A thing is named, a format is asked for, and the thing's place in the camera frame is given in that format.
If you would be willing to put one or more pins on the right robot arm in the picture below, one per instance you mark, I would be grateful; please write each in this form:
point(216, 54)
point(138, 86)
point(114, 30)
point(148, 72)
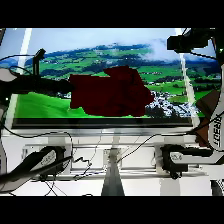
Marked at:
point(218, 123)

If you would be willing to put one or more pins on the dark red garment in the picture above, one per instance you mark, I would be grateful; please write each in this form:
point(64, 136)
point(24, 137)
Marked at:
point(113, 93)

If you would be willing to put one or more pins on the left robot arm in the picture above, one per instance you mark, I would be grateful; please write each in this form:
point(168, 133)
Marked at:
point(23, 85)

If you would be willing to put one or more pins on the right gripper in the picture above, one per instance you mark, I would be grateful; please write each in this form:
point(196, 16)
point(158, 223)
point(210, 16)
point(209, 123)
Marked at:
point(176, 43)

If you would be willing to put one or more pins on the silver frame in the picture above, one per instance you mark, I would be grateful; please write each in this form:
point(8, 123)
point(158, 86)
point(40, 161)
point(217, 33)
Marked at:
point(113, 143)

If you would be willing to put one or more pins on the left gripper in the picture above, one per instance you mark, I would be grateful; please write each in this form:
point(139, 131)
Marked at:
point(64, 86)

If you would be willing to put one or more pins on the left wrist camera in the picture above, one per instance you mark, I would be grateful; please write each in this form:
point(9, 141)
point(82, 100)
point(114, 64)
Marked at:
point(37, 61)

